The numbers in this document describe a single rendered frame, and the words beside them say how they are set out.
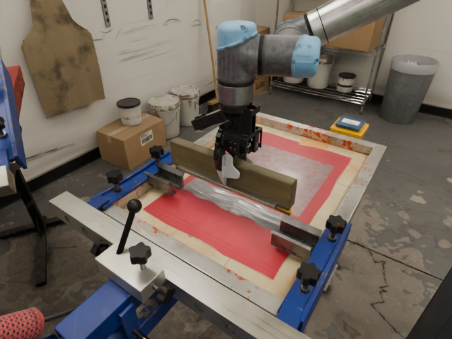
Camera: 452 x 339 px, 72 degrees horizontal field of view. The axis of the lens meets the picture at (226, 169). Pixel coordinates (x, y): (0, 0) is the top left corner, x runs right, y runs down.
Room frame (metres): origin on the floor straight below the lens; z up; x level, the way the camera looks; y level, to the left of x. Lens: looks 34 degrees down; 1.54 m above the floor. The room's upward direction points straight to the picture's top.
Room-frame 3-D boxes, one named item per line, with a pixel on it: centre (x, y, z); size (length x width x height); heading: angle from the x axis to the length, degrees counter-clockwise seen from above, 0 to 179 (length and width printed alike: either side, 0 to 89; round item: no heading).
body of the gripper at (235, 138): (0.62, -0.03, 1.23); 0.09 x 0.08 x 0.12; 56
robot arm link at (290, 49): (0.62, -0.12, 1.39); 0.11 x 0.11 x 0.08; 79
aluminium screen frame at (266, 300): (0.79, -0.11, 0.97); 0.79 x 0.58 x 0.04; 146
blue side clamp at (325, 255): (0.44, -0.20, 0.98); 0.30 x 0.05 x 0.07; 146
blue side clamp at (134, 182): (0.75, 0.26, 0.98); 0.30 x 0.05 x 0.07; 146
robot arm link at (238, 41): (0.62, -0.02, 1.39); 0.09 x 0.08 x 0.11; 79
